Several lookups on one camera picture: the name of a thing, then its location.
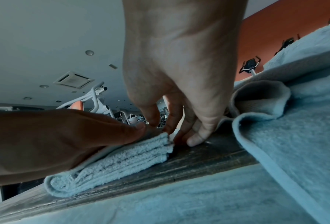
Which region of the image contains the person's right hand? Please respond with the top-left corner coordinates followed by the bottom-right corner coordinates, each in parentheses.
top-left (123, 0), bottom-right (249, 148)

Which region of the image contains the person's left hand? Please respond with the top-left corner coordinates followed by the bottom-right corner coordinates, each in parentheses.
top-left (0, 108), bottom-right (148, 186)

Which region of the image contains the grey towel striped border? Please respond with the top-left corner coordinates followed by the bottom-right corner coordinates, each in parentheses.
top-left (44, 131), bottom-right (176, 198)

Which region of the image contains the heap of grey towels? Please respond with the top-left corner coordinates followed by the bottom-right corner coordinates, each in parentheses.
top-left (217, 20), bottom-right (330, 224)

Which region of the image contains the orange padded gym machine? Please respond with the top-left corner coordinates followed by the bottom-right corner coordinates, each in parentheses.
top-left (55, 82), bottom-right (114, 120)

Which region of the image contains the black gym equipment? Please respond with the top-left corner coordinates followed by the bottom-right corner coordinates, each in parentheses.
top-left (238, 55), bottom-right (262, 76)

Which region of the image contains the row of black gym machines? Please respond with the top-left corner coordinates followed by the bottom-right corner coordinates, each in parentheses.
top-left (113, 110), bottom-right (169, 128)

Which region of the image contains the low wooden table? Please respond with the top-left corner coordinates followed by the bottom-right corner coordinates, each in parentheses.
top-left (0, 163), bottom-right (330, 224)

